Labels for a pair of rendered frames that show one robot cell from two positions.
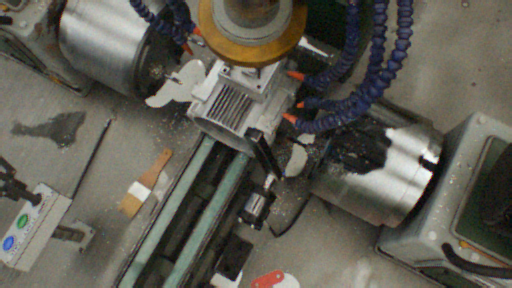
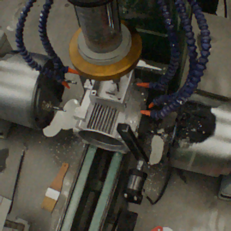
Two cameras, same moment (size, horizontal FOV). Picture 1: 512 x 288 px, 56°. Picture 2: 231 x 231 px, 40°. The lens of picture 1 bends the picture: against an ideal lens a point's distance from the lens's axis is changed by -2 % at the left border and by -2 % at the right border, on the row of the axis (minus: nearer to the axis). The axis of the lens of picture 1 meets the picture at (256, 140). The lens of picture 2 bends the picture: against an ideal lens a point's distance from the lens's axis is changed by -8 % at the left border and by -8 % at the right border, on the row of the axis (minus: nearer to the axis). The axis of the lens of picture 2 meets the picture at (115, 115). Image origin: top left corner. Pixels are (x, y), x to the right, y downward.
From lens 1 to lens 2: 0.10 m
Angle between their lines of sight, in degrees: 9
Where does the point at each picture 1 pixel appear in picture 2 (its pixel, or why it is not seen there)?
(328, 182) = (181, 153)
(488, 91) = not seen: outside the picture
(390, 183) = (221, 142)
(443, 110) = not seen: outside the picture
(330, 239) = (189, 198)
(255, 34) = (110, 56)
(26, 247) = not seen: outside the picture
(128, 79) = (30, 113)
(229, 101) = (100, 114)
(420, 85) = (222, 85)
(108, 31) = (14, 85)
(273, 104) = (132, 111)
